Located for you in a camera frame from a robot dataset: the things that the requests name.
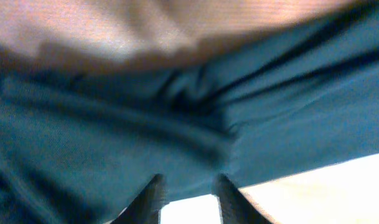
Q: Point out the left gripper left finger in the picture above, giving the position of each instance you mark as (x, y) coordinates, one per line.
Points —
(147, 205)

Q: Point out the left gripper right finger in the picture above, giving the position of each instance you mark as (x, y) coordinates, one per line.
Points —
(234, 207)

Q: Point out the black shirt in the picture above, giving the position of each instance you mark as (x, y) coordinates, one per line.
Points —
(100, 98)

